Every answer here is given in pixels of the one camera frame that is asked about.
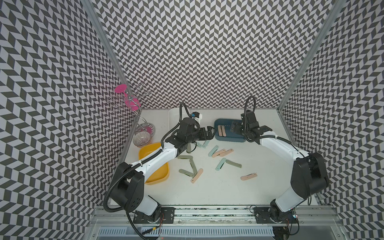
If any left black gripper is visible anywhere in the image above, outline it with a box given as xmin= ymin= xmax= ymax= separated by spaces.
xmin=186 ymin=124 xmax=217 ymax=143

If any dark teal storage box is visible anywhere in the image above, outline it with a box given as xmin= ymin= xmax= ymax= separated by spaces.
xmin=214 ymin=119 xmax=246 ymax=143

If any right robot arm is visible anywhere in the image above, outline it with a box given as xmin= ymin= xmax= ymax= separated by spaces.
xmin=231 ymin=96 xmax=330 ymax=223

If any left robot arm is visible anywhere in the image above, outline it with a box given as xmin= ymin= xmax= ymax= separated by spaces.
xmin=103 ymin=102 xmax=216 ymax=222

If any white storage box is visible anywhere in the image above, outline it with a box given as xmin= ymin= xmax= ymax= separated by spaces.
xmin=168 ymin=108 xmax=180 ymax=130

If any yellow storage box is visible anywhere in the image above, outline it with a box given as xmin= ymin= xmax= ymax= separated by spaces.
xmin=139 ymin=143 xmax=170 ymax=185

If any mint knife angled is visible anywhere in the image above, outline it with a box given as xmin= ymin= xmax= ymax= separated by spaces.
xmin=203 ymin=140 xmax=210 ymax=149

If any mint knife centre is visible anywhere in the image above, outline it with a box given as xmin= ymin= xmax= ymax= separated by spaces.
xmin=208 ymin=145 xmax=219 ymax=157

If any mint knife lower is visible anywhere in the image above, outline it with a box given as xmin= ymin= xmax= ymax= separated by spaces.
xmin=216 ymin=158 xmax=227 ymax=171

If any olive knife horizontal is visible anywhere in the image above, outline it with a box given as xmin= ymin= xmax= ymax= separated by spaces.
xmin=177 ymin=155 xmax=193 ymax=160

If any olive knife vertical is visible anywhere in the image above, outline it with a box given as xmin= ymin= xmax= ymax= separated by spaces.
xmin=189 ymin=159 xmax=198 ymax=176

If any olive knife right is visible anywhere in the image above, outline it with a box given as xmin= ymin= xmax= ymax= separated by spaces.
xmin=226 ymin=160 xmax=242 ymax=168

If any olive knife lower left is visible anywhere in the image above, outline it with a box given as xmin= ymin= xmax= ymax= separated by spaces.
xmin=179 ymin=169 xmax=195 ymax=178

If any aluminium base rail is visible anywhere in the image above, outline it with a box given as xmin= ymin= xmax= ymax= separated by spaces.
xmin=90 ymin=205 xmax=342 ymax=227

